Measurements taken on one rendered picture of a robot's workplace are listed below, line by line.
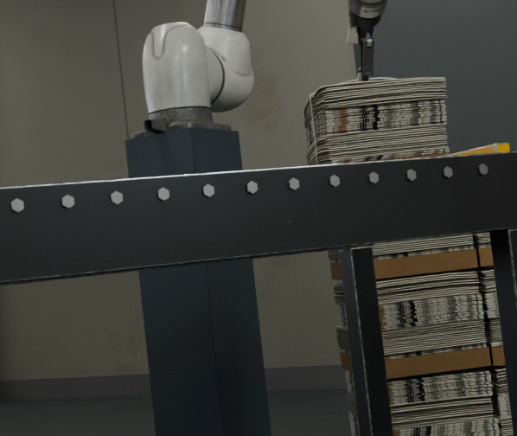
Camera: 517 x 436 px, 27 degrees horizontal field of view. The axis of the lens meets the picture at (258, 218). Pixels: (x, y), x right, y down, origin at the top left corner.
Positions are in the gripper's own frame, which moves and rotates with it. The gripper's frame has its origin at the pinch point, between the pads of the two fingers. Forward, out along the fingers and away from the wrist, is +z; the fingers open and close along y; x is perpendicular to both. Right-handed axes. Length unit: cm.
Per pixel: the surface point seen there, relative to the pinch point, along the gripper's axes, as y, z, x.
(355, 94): 21.2, -14.5, -5.9
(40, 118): -234, 321, -118
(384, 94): 21.7, -14.2, 0.8
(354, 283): 74, -24, -17
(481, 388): 82, 21, 16
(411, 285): 60, 8, 3
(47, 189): 92, -95, -67
